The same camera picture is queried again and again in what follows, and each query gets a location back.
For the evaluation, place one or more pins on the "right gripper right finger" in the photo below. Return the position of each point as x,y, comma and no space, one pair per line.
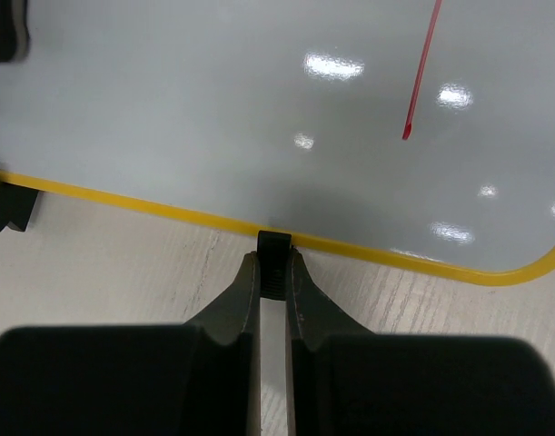
312,319

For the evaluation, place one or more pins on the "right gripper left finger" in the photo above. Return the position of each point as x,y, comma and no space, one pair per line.
222,394

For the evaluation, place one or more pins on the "yellow framed whiteboard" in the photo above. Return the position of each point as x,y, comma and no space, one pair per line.
419,134

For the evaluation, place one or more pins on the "red heart eraser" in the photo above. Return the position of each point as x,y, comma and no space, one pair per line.
14,34

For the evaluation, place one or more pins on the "right black board clip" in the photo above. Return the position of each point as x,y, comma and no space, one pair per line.
273,250

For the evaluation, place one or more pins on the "black board clip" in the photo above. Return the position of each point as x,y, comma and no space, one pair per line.
273,250
16,206

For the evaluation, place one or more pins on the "left black board clip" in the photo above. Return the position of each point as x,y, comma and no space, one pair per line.
16,206

